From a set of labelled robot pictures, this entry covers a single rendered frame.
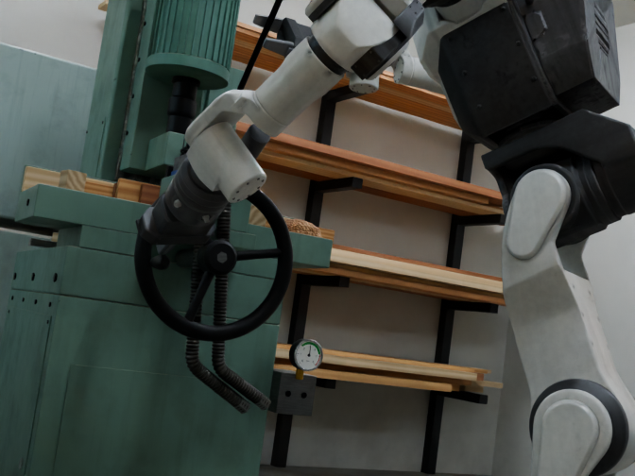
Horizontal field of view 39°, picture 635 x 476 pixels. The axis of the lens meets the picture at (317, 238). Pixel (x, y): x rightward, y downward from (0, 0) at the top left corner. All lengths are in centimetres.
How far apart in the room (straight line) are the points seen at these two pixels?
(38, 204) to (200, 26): 51
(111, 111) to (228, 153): 86
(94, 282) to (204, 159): 49
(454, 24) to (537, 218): 35
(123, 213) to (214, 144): 48
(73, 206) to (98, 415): 38
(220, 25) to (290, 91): 73
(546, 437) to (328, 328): 359
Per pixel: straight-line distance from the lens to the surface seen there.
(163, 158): 185
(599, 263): 527
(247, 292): 177
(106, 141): 206
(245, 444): 180
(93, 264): 168
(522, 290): 141
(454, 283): 466
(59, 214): 167
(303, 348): 176
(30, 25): 436
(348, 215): 494
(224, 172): 124
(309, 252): 183
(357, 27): 118
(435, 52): 152
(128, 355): 170
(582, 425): 134
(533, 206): 141
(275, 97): 120
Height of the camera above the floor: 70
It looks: 6 degrees up
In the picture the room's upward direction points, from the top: 8 degrees clockwise
